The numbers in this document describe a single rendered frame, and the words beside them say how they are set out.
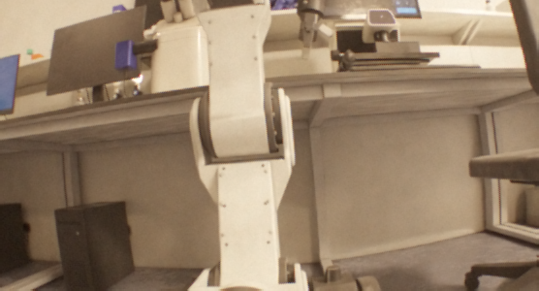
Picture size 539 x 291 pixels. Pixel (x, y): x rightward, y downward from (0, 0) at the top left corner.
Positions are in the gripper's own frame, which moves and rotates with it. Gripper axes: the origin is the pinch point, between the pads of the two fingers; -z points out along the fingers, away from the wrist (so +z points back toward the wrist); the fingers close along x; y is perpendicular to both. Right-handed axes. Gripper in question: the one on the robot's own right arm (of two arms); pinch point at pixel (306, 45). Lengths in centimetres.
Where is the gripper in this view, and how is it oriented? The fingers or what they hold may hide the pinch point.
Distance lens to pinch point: 105.0
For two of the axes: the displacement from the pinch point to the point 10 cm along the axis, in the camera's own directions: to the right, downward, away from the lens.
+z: 1.2, -9.9, 0.8
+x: 0.2, 0.8, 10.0
